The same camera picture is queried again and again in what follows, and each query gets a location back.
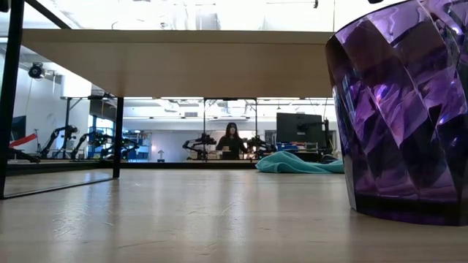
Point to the purple faceted cup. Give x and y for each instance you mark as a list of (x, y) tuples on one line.
[(402, 128)]

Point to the background black robot arm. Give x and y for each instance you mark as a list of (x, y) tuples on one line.
[(259, 144), (126, 145), (55, 137), (203, 140), (91, 139)]

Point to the person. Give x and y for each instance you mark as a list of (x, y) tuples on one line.
[(231, 144)]

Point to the teal cloth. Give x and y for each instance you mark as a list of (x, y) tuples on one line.
[(289, 164)]

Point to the black computer monitor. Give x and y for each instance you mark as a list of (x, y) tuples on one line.
[(300, 128)]

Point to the red bar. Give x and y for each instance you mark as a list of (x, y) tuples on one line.
[(23, 140)]

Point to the black metal rig frame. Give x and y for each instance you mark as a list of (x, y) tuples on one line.
[(183, 165)]

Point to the black round wall fixture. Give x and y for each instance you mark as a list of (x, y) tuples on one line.
[(36, 71)]

